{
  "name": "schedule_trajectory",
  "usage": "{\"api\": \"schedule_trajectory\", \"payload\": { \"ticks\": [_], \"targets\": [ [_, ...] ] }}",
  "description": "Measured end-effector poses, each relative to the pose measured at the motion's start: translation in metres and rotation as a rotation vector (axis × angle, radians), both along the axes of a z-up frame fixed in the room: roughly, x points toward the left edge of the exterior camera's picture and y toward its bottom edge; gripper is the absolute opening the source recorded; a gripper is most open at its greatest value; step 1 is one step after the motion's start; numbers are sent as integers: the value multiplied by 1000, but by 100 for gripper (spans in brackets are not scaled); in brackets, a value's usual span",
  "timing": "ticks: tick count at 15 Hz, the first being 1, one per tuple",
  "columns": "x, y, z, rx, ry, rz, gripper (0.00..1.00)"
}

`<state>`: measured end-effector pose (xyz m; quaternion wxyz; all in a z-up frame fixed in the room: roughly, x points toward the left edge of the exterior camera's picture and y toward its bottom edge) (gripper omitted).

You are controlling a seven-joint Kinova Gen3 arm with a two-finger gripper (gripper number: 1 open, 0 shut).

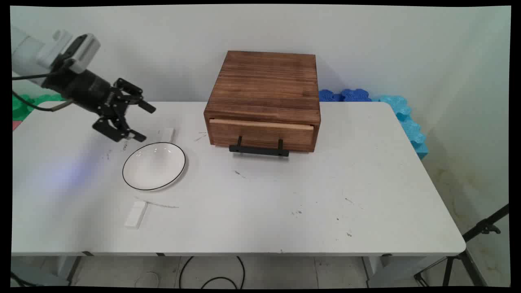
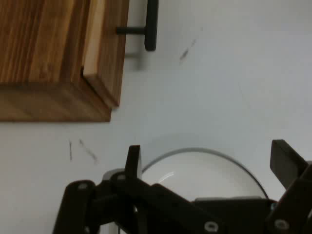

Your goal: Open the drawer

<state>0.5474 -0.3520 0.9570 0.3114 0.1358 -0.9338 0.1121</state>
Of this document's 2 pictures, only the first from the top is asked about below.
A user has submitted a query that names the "black floor cable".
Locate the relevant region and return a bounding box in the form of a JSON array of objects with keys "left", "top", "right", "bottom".
[{"left": 179, "top": 256, "right": 245, "bottom": 290}]

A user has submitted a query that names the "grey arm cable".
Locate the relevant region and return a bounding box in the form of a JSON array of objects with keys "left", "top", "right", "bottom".
[{"left": 12, "top": 90, "right": 75, "bottom": 112}]

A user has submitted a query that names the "cyan foam mat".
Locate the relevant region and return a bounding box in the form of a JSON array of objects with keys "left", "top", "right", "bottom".
[{"left": 372, "top": 95, "right": 429, "bottom": 160}]

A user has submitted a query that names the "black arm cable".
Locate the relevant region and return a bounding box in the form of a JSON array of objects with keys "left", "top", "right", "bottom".
[{"left": 12, "top": 72, "right": 61, "bottom": 81}]

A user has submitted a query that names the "white table leg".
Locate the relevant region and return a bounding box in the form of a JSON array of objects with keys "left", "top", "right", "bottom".
[
  {"left": 361, "top": 256, "right": 392, "bottom": 286},
  {"left": 56, "top": 256, "right": 83, "bottom": 285}
]

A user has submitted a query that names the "wooden drawer with black handle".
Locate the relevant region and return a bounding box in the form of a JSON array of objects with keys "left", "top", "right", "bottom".
[{"left": 208, "top": 118, "right": 315, "bottom": 157}]

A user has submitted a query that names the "green foam mat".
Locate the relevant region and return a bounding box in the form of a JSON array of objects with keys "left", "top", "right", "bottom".
[{"left": 12, "top": 94, "right": 66, "bottom": 122}]

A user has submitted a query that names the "dark blue foam mat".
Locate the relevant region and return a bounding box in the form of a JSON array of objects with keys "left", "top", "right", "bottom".
[{"left": 318, "top": 88, "right": 372, "bottom": 103}]

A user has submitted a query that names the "brown wooden drawer cabinet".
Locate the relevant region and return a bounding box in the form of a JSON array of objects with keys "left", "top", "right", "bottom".
[{"left": 204, "top": 50, "right": 322, "bottom": 153}]

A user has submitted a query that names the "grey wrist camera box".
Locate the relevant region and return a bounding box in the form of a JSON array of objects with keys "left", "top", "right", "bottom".
[{"left": 61, "top": 34, "right": 101, "bottom": 74}]

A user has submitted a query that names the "black tripod stand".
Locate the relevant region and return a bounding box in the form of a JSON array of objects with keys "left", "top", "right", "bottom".
[{"left": 414, "top": 203, "right": 510, "bottom": 288}]

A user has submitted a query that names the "white bowl with black rim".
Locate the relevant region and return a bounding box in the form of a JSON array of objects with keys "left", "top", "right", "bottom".
[{"left": 122, "top": 142, "right": 187, "bottom": 192}]

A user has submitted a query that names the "long white block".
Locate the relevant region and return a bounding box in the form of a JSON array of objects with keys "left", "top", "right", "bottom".
[{"left": 124, "top": 201, "right": 149, "bottom": 230}]

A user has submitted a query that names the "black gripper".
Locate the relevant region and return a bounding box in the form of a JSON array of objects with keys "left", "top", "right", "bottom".
[{"left": 42, "top": 67, "right": 157, "bottom": 142}]

